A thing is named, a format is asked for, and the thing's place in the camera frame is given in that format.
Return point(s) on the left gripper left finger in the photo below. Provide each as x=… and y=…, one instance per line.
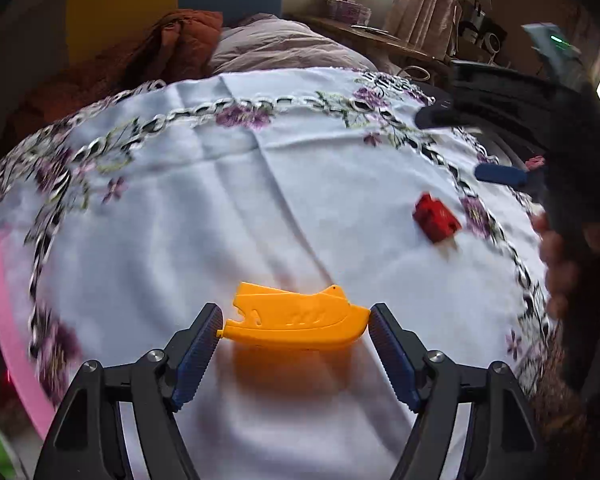
x=86, y=439

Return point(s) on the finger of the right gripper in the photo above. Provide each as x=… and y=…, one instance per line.
x=501, y=175
x=440, y=114

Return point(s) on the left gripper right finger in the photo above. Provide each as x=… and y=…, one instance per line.
x=502, y=439

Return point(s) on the red puzzle piece block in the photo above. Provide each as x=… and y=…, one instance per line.
x=435, y=220

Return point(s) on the orange plastic boat-shaped case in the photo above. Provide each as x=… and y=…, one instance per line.
x=275, y=318

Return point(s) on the person's right hand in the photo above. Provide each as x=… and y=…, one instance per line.
x=562, y=271

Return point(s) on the wicker chair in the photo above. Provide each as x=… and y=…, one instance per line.
x=570, y=427

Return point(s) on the wooden side desk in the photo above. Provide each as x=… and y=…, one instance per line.
x=367, y=40

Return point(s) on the beige curtain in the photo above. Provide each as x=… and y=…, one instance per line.
x=425, y=25

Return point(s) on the pink-rimmed white tray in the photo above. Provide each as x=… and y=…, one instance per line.
x=31, y=394

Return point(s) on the box on desk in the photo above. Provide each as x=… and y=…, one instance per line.
x=348, y=12

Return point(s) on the pale pink pillow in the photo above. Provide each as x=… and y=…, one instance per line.
x=266, y=42

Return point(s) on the white floral embroidered tablecloth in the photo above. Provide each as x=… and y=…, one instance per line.
x=119, y=222

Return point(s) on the rust orange quilted blanket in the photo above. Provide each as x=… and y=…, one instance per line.
x=178, y=47

